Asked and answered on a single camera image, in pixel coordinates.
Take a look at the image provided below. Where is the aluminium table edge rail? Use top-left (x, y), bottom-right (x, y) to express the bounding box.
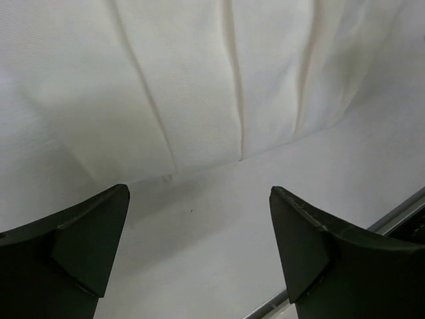
top-left (245, 188), bottom-right (424, 319)

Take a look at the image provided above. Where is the white pleated skirt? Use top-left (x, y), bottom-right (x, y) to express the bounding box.
top-left (0, 0), bottom-right (425, 233)

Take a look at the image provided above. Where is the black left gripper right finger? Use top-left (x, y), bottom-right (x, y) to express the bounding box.
top-left (270, 186), bottom-right (424, 318)

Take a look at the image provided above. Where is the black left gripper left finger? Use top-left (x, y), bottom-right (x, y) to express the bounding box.
top-left (1, 184), bottom-right (129, 318)

